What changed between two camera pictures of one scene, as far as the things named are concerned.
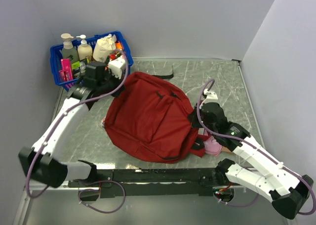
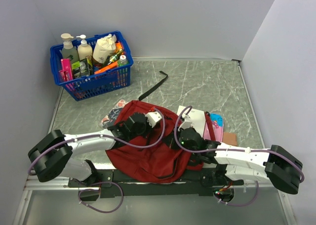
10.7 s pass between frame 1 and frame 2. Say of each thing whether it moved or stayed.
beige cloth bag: stayed
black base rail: stayed
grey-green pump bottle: stayed
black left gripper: moved
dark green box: stayed
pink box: stayed
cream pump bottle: stayed
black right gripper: moved
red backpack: moved
